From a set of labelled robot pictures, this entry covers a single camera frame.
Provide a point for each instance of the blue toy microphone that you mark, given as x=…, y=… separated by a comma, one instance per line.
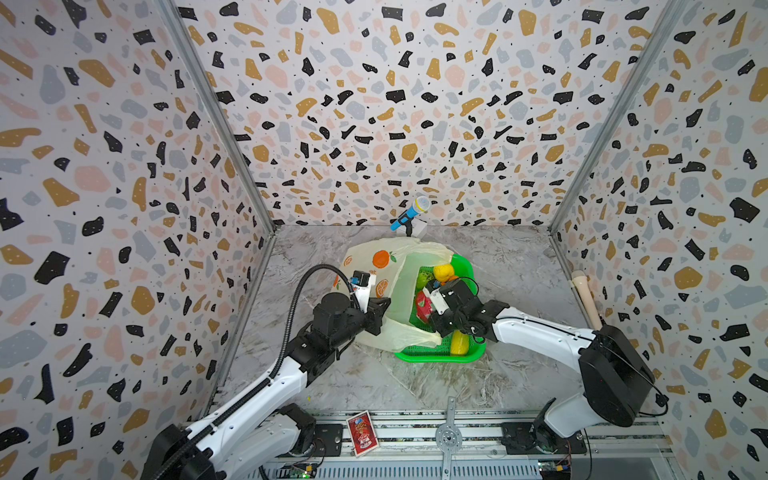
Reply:
x=420, y=205

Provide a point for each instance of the beige wooden pestle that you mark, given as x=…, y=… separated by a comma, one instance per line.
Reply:
x=580, y=282

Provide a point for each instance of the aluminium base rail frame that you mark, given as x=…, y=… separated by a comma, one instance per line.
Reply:
x=408, y=450

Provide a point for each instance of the pink dragon fruit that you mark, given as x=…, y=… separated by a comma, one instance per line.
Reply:
x=423, y=308

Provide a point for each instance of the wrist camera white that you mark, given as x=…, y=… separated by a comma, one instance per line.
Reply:
x=437, y=300
x=363, y=284

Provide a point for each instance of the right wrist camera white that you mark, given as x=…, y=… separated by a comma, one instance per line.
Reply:
x=437, y=300

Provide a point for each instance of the green spiky fruit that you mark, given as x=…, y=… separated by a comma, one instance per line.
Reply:
x=425, y=277

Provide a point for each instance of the green plastic basket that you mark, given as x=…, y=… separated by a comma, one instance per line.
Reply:
x=441, y=353

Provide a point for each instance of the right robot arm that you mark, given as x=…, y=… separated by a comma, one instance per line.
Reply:
x=615, y=379

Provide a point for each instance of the black microphone stand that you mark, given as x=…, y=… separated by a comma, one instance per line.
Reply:
x=413, y=228

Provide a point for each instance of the round metal mounting plate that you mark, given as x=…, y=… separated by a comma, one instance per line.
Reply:
x=448, y=438

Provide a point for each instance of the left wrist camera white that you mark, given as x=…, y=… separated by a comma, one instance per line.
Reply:
x=363, y=284

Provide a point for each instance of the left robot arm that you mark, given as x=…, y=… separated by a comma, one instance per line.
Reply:
x=261, y=423

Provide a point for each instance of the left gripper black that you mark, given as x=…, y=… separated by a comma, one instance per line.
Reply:
x=376, y=311

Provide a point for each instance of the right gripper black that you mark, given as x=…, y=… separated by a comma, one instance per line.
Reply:
x=448, y=309

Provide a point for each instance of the yellow lemon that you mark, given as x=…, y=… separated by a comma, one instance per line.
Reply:
x=444, y=273

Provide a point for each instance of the red playing card box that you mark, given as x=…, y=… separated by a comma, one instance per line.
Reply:
x=362, y=433

